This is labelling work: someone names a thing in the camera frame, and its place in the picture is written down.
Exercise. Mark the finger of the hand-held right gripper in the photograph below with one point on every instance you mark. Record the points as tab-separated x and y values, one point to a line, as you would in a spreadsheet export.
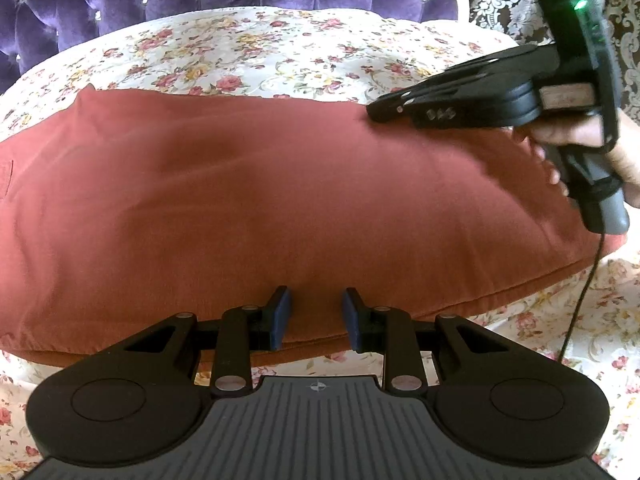
395	107

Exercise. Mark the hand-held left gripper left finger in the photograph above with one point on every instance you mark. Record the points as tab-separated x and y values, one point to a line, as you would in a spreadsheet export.
281	322

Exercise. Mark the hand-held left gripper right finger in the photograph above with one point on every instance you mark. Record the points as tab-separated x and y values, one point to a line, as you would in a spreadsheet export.
352	322

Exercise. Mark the red-brown pillow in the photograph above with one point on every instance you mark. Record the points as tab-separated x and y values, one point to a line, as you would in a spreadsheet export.
250	185

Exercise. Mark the person's right hand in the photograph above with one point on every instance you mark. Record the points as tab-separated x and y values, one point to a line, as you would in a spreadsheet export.
575	132

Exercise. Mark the floral bed sheet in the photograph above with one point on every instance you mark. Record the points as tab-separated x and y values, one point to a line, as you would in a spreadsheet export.
275	50

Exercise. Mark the purple tufted headboard white frame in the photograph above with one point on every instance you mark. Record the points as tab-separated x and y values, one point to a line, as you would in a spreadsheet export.
150	0

